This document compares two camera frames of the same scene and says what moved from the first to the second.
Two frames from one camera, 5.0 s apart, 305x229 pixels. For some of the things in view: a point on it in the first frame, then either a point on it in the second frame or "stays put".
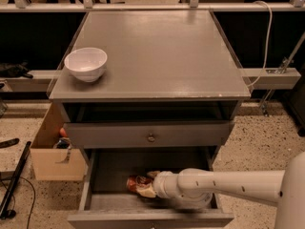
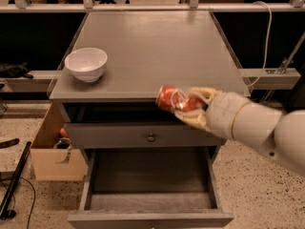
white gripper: (162, 184) to (223, 113)
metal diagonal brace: (285, 64) stays put
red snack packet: (135, 181) to (172, 98)
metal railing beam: (146, 7) stays put
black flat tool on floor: (10, 142) stays put
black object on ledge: (8, 70) stays put
